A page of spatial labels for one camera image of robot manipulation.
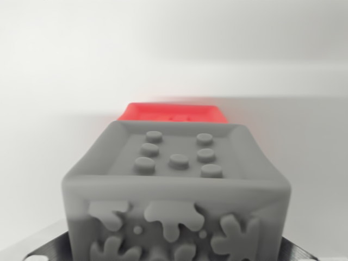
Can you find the black-tipped silver gripper left finger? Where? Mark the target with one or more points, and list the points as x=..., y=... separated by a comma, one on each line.
x=46, y=246

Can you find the black-tipped silver gripper right finger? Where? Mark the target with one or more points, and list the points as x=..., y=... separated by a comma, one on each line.
x=296, y=250

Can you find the grey embossed cube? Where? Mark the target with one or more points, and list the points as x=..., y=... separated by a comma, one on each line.
x=174, y=185

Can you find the red embossed cube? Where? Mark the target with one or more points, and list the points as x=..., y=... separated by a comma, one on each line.
x=152, y=112

